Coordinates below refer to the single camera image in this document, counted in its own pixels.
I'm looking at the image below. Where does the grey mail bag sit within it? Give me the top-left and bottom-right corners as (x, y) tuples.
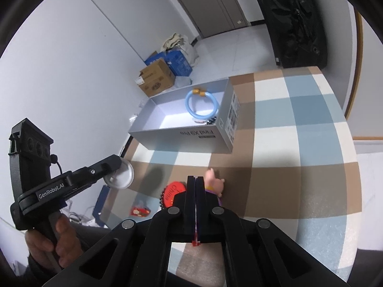
(175, 76), (192, 89)

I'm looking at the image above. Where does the clear round plastic case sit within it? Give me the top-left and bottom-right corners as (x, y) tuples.
(103, 158), (135, 190)

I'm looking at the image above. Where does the red packet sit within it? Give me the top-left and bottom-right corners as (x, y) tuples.
(130, 204), (150, 218)

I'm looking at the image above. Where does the cream tote bag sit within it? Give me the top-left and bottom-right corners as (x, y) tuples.
(162, 33), (188, 53)

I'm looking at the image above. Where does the pink pig toy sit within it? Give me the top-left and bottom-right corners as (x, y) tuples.
(205, 168), (225, 198)

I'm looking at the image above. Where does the person's left hand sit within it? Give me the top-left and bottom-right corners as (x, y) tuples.
(25, 215), (83, 271)

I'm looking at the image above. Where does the white plastic bag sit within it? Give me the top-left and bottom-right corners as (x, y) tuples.
(179, 34), (200, 67)

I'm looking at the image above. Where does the checkered tablecloth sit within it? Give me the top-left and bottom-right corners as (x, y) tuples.
(99, 66), (360, 287)

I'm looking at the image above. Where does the grey door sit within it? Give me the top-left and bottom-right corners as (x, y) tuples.
(163, 0), (251, 39)

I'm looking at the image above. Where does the brown cardboard box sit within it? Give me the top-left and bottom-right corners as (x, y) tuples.
(138, 59), (176, 98)

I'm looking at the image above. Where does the light blue ring bracelet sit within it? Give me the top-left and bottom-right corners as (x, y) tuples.
(185, 87), (220, 120)

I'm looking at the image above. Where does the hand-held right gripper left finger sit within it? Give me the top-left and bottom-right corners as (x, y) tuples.
(42, 176), (196, 287)

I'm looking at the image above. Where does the grey cardboard box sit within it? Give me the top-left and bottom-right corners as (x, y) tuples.
(128, 77), (242, 154)

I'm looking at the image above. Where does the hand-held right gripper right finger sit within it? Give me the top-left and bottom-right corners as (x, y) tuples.
(195, 176), (358, 287)

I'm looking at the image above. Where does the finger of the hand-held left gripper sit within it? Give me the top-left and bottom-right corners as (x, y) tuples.
(71, 154), (122, 186)

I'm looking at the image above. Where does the black spiral bracelet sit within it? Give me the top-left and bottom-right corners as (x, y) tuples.
(159, 188), (174, 210)

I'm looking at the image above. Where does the black backpack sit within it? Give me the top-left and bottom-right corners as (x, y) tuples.
(259, 0), (328, 69)

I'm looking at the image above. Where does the red round badge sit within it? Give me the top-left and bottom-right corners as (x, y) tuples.
(163, 181), (189, 209)

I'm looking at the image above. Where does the blue cardboard box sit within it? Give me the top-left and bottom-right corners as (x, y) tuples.
(144, 50), (193, 77)

